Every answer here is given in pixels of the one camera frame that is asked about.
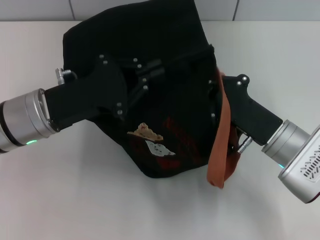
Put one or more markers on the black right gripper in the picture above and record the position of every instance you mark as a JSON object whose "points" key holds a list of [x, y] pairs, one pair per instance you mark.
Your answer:
{"points": [[250, 110]]}

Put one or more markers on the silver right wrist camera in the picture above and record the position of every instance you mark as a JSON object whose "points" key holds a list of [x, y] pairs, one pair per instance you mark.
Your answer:
{"points": [[305, 175]]}

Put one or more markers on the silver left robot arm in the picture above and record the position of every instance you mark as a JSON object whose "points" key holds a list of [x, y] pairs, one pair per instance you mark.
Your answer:
{"points": [[25, 117]]}

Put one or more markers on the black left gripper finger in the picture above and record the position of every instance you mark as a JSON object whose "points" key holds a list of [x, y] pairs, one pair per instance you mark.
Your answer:
{"points": [[157, 73], [153, 65]]}

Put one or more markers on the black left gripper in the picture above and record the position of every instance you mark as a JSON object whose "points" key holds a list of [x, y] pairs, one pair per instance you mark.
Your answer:
{"points": [[75, 102]]}

